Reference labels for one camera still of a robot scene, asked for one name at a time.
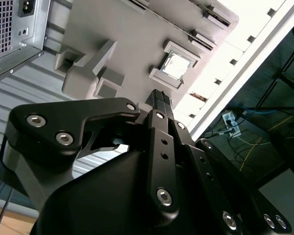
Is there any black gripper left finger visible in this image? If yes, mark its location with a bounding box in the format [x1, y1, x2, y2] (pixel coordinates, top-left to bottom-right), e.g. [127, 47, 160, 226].
[5, 89, 182, 218]

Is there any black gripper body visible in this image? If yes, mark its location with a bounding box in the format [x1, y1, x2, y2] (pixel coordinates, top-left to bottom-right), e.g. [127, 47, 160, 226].
[30, 149, 226, 235]

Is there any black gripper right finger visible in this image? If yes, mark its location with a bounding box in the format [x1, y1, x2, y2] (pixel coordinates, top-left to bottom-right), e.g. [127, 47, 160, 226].
[163, 92, 294, 235]

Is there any silver square CPU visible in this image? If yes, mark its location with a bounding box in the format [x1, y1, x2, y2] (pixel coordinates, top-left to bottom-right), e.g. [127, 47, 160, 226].
[161, 51, 196, 80]

